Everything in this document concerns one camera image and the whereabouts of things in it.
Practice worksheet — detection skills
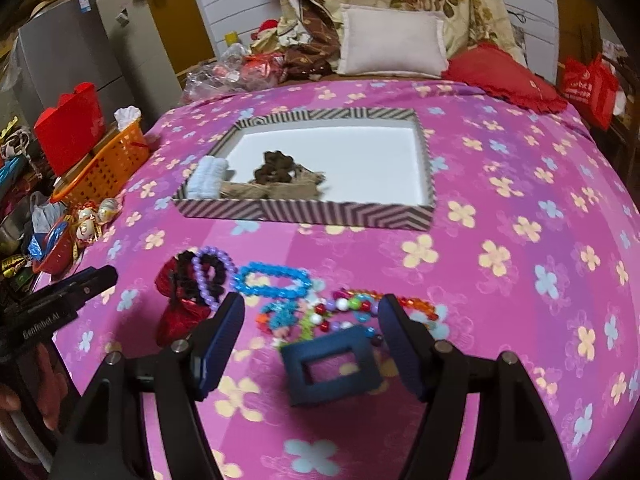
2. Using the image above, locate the red heart pillow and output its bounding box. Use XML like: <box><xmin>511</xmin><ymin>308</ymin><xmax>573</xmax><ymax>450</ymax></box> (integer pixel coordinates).
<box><xmin>442</xmin><ymin>42</ymin><xmax>569</xmax><ymax>115</ymax></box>

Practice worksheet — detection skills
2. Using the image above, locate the white pillow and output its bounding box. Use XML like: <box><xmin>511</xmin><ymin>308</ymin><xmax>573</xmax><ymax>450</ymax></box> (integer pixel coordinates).
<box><xmin>336</xmin><ymin>4</ymin><xmax>450</xmax><ymax>79</ymax></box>

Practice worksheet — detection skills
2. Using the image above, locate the black scrunchie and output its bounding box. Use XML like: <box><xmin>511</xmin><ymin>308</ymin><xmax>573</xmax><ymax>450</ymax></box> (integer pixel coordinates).
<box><xmin>172</xmin><ymin>250</ymin><xmax>228</xmax><ymax>308</ymax></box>

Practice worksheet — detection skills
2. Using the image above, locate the teal star bead bracelet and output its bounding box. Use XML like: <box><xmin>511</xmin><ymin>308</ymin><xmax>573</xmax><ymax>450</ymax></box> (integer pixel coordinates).
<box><xmin>257</xmin><ymin>300</ymin><xmax>302</xmax><ymax>337</ymax></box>

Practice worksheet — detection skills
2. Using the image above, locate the light blue folded cloth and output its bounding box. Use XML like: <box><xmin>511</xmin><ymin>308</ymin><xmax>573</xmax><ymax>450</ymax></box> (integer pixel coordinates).
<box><xmin>187</xmin><ymin>156</ymin><xmax>232</xmax><ymax>200</ymax></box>

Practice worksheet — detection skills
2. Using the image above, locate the white tissue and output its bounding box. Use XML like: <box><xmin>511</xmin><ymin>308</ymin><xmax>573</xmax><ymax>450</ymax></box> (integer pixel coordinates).
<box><xmin>114</xmin><ymin>106</ymin><xmax>144</xmax><ymax>133</ymax></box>

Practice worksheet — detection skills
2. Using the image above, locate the brown flower hair tie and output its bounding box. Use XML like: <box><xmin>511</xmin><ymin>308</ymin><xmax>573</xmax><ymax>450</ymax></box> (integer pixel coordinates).
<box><xmin>254</xmin><ymin>150</ymin><xmax>296</xmax><ymax>185</ymax></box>

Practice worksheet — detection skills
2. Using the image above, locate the red plastic bowl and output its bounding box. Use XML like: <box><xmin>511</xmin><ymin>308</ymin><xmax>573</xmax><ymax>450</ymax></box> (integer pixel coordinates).
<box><xmin>34</xmin><ymin>220</ymin><xmax>85</xmax><ymax>277</ymax></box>

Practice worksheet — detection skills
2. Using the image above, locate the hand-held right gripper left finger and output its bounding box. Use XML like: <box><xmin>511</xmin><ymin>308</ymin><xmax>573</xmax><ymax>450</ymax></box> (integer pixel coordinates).
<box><xmin>47</xmin><ymin>291</ymin><xmax>246</xmax><ymax>480</ymax></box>

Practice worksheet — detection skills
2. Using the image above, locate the blue plastic bag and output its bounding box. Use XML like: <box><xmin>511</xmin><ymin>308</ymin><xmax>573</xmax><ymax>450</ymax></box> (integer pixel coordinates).
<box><xmin>26</xmin><ymin>219</ymin><xmax>68</xmax><ymax>261</ymax></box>

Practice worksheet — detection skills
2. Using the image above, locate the blue square hair clip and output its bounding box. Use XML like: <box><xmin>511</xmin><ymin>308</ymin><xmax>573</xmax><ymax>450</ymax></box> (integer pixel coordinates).
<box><xmin>280</xmin><ymin>325</ymin><xmax>378</xmax><ymax>407</ymax></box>

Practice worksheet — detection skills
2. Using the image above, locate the brown patterned blanket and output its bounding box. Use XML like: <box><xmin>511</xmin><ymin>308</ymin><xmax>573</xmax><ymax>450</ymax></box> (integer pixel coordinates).
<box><xmin>277</xmin><ymin>0</ymin><xmax>347</xmax><ymax>82</ymax></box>

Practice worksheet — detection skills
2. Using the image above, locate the green flower bead bracelet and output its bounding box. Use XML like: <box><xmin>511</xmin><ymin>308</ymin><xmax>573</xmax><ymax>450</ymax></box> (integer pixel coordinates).
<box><xmin>297</xmin><ymin>310</ymin><xmax>326</xmax><ymax>345</ymax></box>

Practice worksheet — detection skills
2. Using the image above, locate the pink floral bed sheet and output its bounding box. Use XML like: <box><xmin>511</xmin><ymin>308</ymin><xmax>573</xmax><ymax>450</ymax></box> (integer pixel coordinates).
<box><xmin>30</xmin><ymin>77</ymin><xmax>640</xmax><ymax>480</ymax></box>

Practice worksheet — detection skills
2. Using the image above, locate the blue bead bracelet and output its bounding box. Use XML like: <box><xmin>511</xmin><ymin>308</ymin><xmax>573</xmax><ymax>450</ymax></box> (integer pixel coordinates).
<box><xmin>235</xmin><ymin>261</ymin><xmax>313</xmax><ymax>299</ymax></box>

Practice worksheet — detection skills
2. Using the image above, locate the red gift box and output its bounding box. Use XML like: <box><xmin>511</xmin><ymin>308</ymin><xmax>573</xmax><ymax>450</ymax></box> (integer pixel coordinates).
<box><xmin>34</xmin><ymin>84</ymin><xmax>107</xmax><ymax>177</ymax></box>

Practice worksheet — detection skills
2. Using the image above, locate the red plastic bag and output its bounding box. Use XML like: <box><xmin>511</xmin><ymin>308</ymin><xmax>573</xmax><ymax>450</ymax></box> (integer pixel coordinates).
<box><xmin>242</xmin><ymin>52</ymin><xmax>287</xmax><ymax>84</ymax></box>

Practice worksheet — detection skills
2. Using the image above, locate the striped shallow cardboard box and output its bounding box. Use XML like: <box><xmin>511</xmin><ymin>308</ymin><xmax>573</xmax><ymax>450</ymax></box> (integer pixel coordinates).
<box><xmin>172</xmin><ymin>107</ymin><xmax>436</xmax><ymax>232</ymax></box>

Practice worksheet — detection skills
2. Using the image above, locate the grey refrigerator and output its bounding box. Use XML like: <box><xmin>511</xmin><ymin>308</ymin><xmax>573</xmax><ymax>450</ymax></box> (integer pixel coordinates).
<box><xmin>11</xmin><ymin>0</ymin><xmax>128</xmax><ymax>126</ymax></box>

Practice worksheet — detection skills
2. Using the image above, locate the red bow hair clip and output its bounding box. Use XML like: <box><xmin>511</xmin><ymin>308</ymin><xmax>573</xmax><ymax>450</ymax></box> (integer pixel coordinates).
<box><xmin>156</xmin><ymin>255</ymin><xmax>213</xmax><ymax>347</ymax></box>

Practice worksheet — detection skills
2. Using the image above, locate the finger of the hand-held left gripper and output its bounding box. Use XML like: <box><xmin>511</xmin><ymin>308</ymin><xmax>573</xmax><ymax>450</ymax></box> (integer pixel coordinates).
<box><xmin>22</xmin><ymin>265</ymin><xmax>119</xmax><ymax>308</ymax></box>

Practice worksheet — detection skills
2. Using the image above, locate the red shopping bag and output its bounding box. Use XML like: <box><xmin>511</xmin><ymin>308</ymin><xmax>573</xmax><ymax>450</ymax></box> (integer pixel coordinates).
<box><xmin>564</xmin><ymin>54</ymin><xmax>621</xmax><ymax>131</ymax></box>

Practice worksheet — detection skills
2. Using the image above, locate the burlap bow hair clip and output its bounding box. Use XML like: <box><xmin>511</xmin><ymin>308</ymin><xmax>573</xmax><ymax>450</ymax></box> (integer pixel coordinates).
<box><xmin>220</xmin><ymin>164</ymin><xmax>328</xmax><ymax>202</ymax></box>

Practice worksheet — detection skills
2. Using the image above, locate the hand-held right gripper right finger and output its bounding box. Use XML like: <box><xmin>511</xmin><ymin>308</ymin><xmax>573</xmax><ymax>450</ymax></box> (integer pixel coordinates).
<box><xmin>378</xmin><ymin>294</ymin><xmax>573</xmax><ymax>480</ymax></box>

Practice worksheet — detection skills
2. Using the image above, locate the purple bead bracelet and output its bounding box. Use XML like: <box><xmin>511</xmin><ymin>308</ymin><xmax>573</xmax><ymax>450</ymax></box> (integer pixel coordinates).
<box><xmin>192</xmin><ymin>246</ymin><xmax>237</xmax><ymax>311</ymax></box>

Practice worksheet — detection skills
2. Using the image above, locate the multicoloured bead bracelet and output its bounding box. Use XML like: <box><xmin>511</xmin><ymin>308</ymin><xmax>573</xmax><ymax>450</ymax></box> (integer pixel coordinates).
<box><xmin>310</xmin><ymin>287</ymin><xmax>441</xmax><ymax>347</ymax></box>

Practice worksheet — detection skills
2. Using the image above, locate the red plush toy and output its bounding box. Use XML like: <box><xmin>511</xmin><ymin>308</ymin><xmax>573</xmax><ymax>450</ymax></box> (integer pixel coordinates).
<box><xmin>251</xmin><ymin>19</ymin><xmax>281</xmax><ymax>43</ymax></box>

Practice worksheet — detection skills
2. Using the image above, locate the orange bag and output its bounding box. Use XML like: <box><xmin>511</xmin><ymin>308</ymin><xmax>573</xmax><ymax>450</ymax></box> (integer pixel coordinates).
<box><xmin>50</xmin><ymin>122</ymin><xmax>151</xmax><ymax>207</ymax></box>

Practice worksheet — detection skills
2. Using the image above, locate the clear plastic bag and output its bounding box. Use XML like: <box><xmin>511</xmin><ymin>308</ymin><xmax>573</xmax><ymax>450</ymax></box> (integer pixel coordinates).
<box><xmin>180</xmin><ymin>42</ymin><xmax>251</xmax><ymax>106</ymax></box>

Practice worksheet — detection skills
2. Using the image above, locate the person's left hand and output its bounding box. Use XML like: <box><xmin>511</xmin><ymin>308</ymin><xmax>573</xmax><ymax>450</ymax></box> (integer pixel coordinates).
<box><xmin>0</xmin><ymin>346</ymin><xmax>71</xmax><ymax>433</ymax></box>

